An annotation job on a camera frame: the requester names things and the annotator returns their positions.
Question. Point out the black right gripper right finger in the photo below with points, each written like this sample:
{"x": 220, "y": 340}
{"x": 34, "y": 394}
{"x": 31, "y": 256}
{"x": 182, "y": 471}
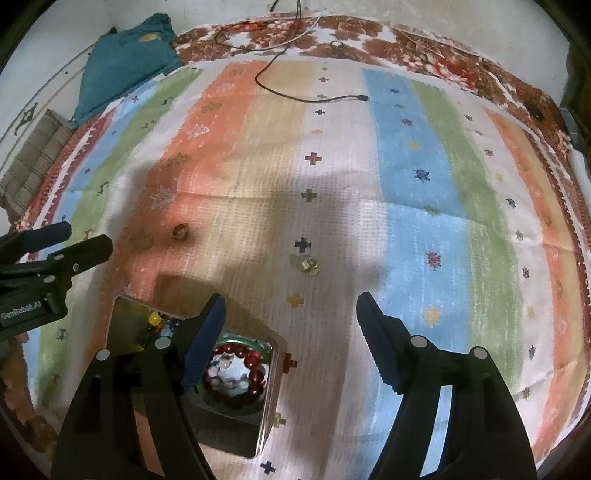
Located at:
{"x": 457, "y": 418}

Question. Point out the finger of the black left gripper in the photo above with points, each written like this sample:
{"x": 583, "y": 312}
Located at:
{"x": 64, "y": 264}
{"x": 15, "y": 244}

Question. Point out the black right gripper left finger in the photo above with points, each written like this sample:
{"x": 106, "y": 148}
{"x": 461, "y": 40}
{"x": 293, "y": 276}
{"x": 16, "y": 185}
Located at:
{"x": 99, "y": 437}

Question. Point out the green jade bangle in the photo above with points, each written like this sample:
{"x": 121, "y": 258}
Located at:
{"x": 237, "y": 374}

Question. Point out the metal tin box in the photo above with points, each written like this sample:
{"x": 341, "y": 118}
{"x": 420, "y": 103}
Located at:
{"x": 135, "y": 325}

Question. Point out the teal pillow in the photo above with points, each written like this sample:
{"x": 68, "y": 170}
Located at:
{"x": 120, "y": 62}

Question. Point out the striped colourful mat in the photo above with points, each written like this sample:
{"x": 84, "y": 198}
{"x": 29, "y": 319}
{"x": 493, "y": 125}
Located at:
{"x": 323, "y": 230}

